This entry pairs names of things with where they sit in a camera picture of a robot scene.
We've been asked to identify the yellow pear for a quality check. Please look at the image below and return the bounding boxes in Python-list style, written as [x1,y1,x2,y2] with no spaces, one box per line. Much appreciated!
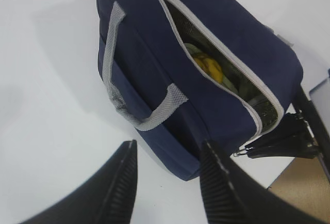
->
[192,53,223,84]

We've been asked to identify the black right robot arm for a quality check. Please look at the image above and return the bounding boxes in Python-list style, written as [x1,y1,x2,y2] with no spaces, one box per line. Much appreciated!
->
[236,88,329,178]

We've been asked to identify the glass container green lid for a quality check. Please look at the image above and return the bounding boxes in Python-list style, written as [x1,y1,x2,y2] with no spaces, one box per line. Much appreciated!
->
[185,43,261,102]

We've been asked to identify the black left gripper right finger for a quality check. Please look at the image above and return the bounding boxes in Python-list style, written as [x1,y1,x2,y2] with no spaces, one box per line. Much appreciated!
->
[200,141,322,223]

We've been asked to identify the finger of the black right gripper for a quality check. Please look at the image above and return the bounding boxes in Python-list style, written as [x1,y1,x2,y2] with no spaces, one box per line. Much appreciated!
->
[245,132,314,158]
[282,113,308,134]

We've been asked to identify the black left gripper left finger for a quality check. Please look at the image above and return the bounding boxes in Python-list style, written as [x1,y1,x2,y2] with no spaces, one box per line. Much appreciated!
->
[25,140,138,223]

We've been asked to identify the navy insulated lunch bag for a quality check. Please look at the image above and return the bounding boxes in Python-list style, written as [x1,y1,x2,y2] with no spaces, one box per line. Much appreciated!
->
[96,0,303,181]

